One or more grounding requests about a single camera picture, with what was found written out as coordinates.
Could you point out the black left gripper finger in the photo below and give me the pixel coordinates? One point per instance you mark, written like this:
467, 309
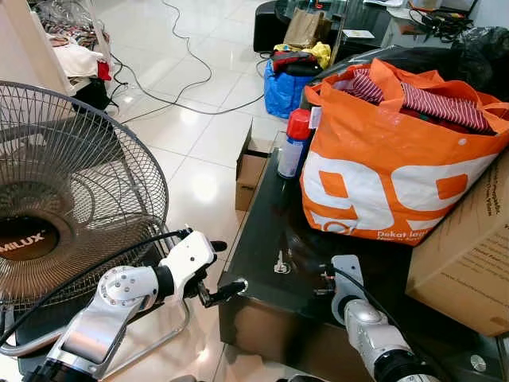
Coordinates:
229, 290
219, 246

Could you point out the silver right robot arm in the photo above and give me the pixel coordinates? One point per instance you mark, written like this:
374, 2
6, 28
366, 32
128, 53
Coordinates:
370, 334

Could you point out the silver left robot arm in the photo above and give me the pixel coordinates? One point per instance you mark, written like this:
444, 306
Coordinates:
103, 326

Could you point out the small silver key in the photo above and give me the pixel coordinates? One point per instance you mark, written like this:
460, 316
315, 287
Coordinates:
281, 264

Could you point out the dark glass low table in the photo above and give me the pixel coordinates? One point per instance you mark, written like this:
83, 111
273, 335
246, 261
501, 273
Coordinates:
270, 231

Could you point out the small brown cardboard box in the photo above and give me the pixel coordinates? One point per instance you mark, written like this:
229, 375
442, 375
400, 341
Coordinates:
248, 179

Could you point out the red capped spray can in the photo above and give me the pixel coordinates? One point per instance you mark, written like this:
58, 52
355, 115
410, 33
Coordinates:
290, 155

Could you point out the large brown cardboard box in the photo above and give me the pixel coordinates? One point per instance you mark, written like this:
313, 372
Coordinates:
469, 263

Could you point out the orange white shopping bag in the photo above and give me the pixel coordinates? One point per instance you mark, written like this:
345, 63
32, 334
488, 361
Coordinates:
398, 135

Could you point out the blue plastic bag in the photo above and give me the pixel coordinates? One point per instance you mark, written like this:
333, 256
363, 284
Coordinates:
282, 95

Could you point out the metal grille standing fan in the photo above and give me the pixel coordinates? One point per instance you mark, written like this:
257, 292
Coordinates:
24, 239

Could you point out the red black bag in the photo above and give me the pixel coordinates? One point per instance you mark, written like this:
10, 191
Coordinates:
293, 62

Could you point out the small black bag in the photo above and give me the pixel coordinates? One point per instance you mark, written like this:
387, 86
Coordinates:
91, 94

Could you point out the red white striped cloth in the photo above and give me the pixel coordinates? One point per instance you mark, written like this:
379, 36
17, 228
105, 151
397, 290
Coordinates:
445, 107

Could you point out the yellow cloth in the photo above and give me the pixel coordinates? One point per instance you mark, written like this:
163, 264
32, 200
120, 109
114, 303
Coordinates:
321, 54

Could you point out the brown paper bag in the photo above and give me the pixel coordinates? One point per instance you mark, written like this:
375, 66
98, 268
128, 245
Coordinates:
306, 30

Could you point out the pile of clothes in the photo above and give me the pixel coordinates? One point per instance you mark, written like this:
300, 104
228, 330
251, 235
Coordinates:
75, 60

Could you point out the white paper sheet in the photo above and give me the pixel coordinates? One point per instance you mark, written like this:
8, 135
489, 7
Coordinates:
358, 34

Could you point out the dark glass desk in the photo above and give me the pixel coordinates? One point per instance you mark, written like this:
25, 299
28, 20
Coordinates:
390, 24

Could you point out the black garbage bag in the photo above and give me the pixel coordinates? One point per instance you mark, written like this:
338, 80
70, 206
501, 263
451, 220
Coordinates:
481, 48

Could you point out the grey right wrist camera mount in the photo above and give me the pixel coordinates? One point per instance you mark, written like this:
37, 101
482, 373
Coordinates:
348, 282

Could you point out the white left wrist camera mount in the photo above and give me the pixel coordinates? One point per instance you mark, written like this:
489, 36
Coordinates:
189, 259

